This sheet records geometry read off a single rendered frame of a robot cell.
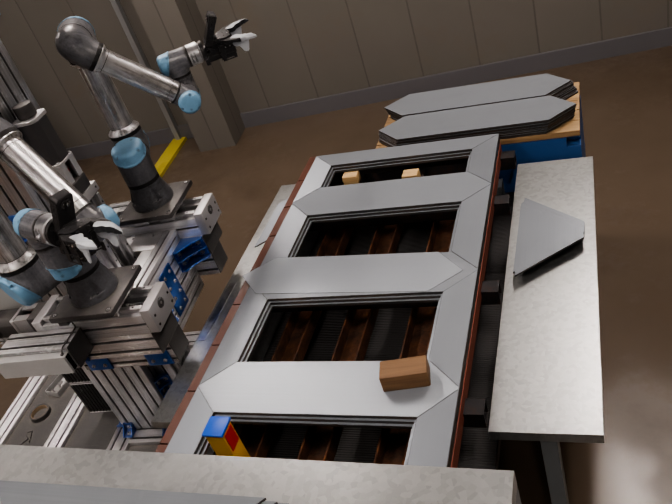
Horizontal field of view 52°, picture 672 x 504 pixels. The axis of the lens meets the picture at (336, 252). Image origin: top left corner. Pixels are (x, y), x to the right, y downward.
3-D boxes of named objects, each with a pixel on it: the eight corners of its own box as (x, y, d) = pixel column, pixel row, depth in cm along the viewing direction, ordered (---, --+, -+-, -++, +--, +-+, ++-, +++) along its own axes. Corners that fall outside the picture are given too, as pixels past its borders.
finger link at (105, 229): (137, 244, 155) (105, 243, 159) (128, 220, 152) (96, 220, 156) (128, 251, 153) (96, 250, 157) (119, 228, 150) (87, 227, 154)
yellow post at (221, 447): (256, 466, 188) (230, 421, 177) (249, 483, 184) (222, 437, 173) (240, 465, 190) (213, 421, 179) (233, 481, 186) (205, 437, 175)
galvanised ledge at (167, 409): (324, 186, 304) (322, 180, 302) (210, 430, 208) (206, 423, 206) (283, 191, 311) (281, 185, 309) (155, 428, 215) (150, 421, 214)
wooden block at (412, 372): (430, 368, 176) (426, 354, 173) (430, 386, 171) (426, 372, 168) (384, 374, 179) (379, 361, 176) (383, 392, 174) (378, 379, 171)
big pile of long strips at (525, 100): (578, 81, 284) (577, 68, 280) (578, 130, 254) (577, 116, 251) (391, 108, 313) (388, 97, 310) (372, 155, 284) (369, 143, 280)
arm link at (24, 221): (47, 227, 176) (29, 200, 171) (71, 234, 170) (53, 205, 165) (22, 246, 172) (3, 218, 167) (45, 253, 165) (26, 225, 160)
